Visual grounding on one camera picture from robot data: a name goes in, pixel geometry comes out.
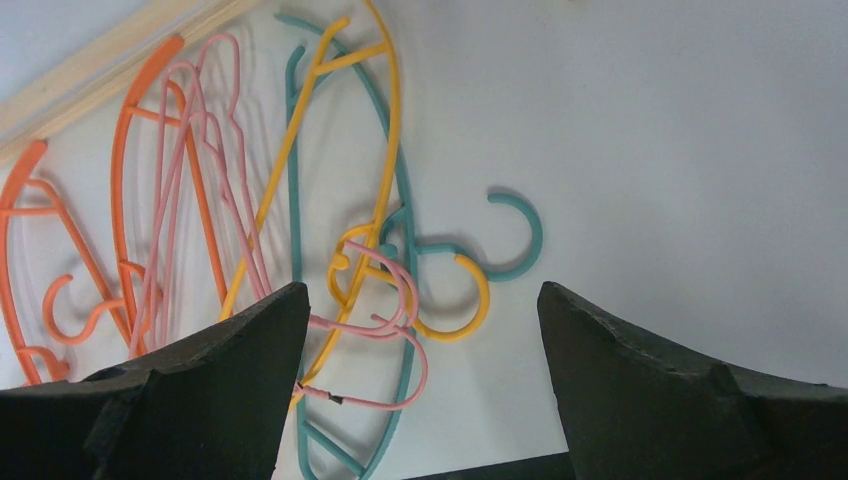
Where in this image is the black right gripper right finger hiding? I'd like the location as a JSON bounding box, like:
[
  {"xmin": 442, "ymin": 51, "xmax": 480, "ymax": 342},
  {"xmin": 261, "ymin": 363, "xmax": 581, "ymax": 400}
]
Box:
[{"xmin": 537, "ymin": 281, "xmax": 847, "ymax": 479}]

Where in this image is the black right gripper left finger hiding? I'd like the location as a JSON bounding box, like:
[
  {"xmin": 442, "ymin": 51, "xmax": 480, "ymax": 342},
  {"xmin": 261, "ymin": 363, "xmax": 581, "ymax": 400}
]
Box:
[{"xmin": 1, "ymin": 282, "xmax": 310, "ymax": 479}]

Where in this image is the pink wire hanger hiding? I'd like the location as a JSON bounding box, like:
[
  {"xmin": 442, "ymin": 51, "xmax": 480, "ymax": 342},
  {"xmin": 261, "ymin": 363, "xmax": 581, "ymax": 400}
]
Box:
[
  {"xmin": 129, "ymin": 61, "xmax": 429, "ymax": 411},
  {"xmin": 152, "ymin": 33, "xmax": 421, "ymax": 349}
]

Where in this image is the teal plastic hanger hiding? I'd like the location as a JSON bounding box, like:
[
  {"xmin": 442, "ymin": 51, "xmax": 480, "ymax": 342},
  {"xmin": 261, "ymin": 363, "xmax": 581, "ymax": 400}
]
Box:
[{"xmin": 275, "ymin": 13, "xmax": 543, "ymax": 479}]

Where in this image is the yellow plastic hanger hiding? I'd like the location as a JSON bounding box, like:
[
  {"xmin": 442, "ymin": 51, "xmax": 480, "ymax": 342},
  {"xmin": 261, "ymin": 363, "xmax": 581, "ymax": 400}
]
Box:
[{"xmin": 232, "ymin": 2, "xmax": 491, "ymax": 411}]

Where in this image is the orange plastic hanger right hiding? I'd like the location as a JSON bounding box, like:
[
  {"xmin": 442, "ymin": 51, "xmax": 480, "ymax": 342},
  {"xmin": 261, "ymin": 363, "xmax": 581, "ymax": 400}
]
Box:
[{"xmin": 110, "ymin": 34, "xmax": 227, "ymax": 358}]

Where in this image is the orange plastic hanger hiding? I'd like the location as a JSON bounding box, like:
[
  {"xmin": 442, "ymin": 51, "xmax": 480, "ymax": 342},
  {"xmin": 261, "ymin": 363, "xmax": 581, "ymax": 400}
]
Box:
[
  {"xmin": 1, "ymin": 140, "xmax": 131, "ymax": 386},
  {"xmin": 110, "ymin": 34, "xmax": 227, "ymax": 358}
]

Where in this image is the orange plastic hanger left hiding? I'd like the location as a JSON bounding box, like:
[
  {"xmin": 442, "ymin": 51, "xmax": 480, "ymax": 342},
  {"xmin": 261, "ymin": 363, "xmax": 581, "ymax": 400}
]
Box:
[{"xmin": 1, "ymin": 140, "xmax": 131, "ymax": 386}]

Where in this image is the wooden clothes rack frame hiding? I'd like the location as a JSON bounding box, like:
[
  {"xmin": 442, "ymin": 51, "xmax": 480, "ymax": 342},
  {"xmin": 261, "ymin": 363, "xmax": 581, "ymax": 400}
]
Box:
[{"xmin": 1, "ymin": 1, "xmax": 257, "ymax": 163}]

